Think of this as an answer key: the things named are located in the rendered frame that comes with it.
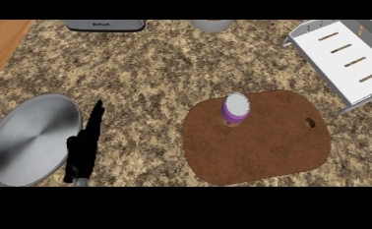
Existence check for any grey round pot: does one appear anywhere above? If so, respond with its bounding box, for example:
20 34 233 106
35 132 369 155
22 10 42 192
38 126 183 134
189 19 234 33

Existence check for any white tiered basket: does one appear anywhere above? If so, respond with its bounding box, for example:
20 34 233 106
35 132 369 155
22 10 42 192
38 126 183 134
280 19 372 115

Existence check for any dark grey appliance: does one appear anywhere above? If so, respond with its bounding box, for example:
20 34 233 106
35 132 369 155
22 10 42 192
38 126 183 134
62 19 146 32

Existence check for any brown wooden cutting board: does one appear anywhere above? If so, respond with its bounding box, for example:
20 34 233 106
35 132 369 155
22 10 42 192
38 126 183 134
180 89 332 187

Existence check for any round silver metal plate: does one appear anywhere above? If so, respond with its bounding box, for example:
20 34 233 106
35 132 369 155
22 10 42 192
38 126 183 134
0 93 84 188

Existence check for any purple can with white lid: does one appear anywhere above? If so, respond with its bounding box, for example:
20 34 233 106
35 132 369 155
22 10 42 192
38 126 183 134
221 92 252 129

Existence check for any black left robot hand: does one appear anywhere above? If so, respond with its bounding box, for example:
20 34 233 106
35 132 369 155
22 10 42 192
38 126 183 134
62 99 106 184

